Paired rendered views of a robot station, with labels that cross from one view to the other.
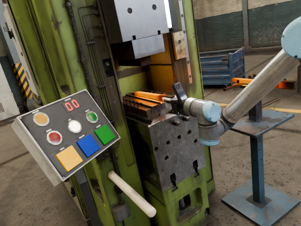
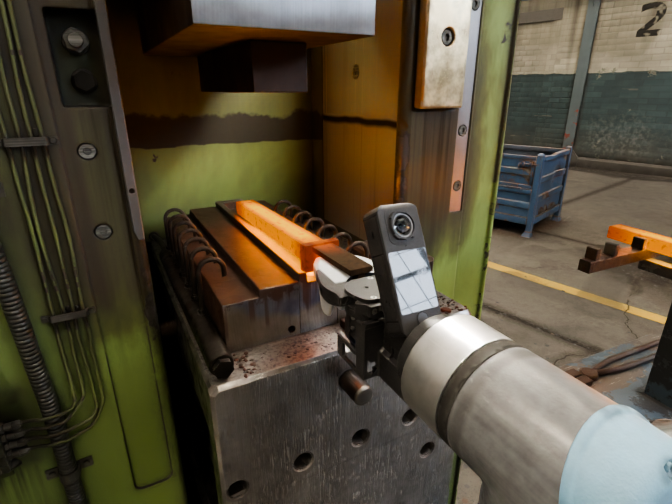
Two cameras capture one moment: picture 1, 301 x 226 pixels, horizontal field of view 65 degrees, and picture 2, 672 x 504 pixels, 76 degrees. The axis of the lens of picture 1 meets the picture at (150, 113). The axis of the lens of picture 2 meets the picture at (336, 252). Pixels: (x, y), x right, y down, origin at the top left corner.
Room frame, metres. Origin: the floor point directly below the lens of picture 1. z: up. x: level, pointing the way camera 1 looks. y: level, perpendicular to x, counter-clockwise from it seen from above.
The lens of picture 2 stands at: (0.81, -0.12, 1.21)
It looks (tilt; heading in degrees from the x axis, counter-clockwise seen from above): 21 degrees down; 2
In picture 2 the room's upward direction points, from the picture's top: straight up
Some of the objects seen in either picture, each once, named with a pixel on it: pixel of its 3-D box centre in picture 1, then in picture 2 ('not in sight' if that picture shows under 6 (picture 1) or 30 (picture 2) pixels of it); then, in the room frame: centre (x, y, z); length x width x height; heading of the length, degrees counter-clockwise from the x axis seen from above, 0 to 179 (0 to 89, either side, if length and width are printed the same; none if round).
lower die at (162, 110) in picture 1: (142, 103); (250, 252); (1.49, 0.04, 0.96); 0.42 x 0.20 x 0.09; 30
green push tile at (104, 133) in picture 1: (104, 134); not in sight; (0.96, 0.22, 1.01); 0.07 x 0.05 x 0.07; 145
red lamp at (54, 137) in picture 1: (54, 137); not in sight; (0.82, 0.37, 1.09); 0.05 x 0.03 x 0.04; 120
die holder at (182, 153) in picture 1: (155, 136); (285, 372); (1.52, 0.00, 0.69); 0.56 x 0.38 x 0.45; 30
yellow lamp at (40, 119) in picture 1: (41, 119); not in sight; (0.84, 0.40, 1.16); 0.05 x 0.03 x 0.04; 120
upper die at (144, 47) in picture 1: (130, 48); (231, 9); (1.49, 0.04, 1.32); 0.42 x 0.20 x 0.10; 30
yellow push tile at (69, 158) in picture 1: (69, 158); not in sight; (0.79, 0.33, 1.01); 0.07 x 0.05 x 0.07; 145
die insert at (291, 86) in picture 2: (133, 60); (244, 71); (1.53, 0.04, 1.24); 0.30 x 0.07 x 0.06; 30
